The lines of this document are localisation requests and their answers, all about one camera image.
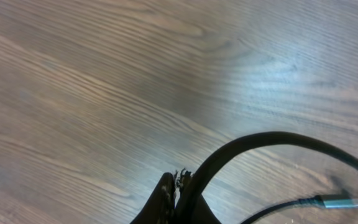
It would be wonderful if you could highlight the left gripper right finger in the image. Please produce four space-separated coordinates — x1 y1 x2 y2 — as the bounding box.
178 169 222 224

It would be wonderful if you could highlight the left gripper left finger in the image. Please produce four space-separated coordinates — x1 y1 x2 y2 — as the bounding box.
131 172 175 224

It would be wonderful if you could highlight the black thin cable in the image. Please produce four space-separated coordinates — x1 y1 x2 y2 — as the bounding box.
174 131 358 224

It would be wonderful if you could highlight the black USB-A cable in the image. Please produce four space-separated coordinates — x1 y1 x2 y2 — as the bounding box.
240 194 358 224

